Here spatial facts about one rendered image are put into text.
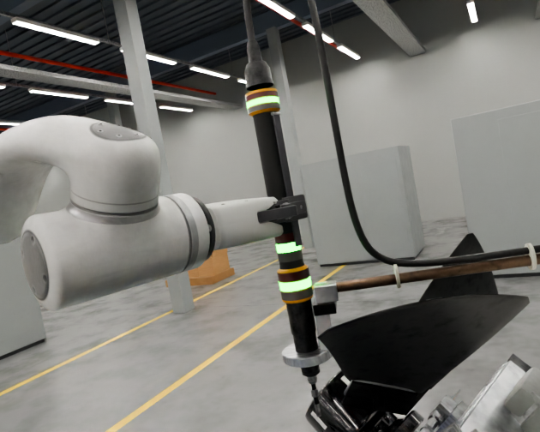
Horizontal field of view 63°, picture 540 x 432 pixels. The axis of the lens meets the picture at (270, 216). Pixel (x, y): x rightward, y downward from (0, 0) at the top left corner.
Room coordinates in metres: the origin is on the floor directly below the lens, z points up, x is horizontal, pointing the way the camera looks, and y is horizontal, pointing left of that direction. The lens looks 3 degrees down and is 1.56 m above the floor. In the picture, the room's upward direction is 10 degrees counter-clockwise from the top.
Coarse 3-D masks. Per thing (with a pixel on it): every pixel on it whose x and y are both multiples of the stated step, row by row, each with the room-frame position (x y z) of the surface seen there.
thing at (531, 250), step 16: (320, 32) 0.58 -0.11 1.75; (320, 48) 0.58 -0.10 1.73; (336, 112) 0.58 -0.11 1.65; (336, 128) 0.58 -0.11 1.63; (336, 144) 0.58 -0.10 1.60; (352, 208) 0.58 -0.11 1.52; (384, 256) 0.57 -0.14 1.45; (464, 256) 0.56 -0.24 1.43; (480, 256) 0.55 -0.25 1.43; (496, 256) 0.55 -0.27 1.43
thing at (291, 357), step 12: (324, 288) 0.57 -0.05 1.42; (336, 288) 0.57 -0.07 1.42; (324, 300) 0.58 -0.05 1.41; (336, 300) 0.57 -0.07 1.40; (324, 312) 0.57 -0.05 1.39; (336, 312) 0.57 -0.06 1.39; (324, 324) 0.58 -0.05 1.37; (288, 348) 0.61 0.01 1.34; (324, 348) 0.58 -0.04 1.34; (288, 360) 0.57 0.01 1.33; (300, 360) 0.56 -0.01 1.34; (312, 360) 0.56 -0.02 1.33; (324, 360) 0.57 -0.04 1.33
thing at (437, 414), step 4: (452, 396) 0.90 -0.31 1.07; (456, 396) 0.92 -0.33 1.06; (436, 412) 0.80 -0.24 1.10; (440, 412) 0.80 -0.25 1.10; (432, 416) 0.78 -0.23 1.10; (436, 416) 0.78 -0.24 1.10; (440, 416) 0.79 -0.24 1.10; (444, 416) 0.80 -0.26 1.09; (428, 420) 0.77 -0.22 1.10; (432, 420) 0.77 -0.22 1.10; (436, 420) 0.77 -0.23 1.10; (440, 420) 0.78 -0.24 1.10; (424, 424) 0.75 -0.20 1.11; (432, 424) 0.75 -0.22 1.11; (436, 424) 0.76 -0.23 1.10; (440, 424) 0.78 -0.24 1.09
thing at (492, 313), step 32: (352, 320) 0.41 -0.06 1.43; (384, 320) 0.43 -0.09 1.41; (416, 320) 0.44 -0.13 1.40; (448, 320) 0.45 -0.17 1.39; (480, 320) 0.46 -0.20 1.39; (352, 352) 0.50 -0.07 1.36; (384, 352) 0.51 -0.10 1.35; (416, 352) 0.51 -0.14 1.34; (448, 352) 0.51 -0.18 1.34; (416, 384) 0.57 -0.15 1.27
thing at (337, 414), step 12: (336, 384) 0.65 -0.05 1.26; (324, 396) 0.64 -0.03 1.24; (336, 396) 0.64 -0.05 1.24; (312, 408) 0.65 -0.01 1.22; (324, 408) 0.64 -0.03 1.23; (336, 408) 0.63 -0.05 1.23; (348, 408) 0.63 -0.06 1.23; (360, 408) 0.62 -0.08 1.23; (312, 420) 0.66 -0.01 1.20; (324, 420) 0.64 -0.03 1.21; (336, 420) 0.63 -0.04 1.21; (348, 420) 0.62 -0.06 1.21; (360, 420) 0.61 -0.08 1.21; (372, 420) 0.62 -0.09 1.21; (384, 420) 0.63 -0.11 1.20; (396, 420) 0.63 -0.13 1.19; (408, 420) 0.61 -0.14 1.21; (420, 420) 0.62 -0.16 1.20
